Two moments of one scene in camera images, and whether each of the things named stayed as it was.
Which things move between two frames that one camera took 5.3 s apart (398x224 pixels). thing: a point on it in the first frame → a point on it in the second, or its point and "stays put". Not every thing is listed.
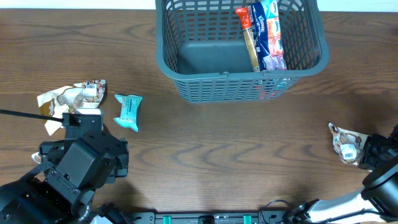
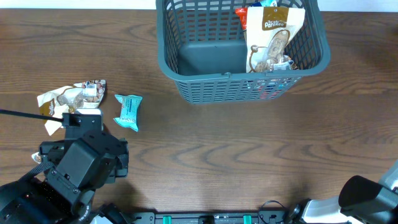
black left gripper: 122,168 stays put
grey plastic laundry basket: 203,45 stays put
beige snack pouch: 349,145 → 268,30
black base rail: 203,218 stays put
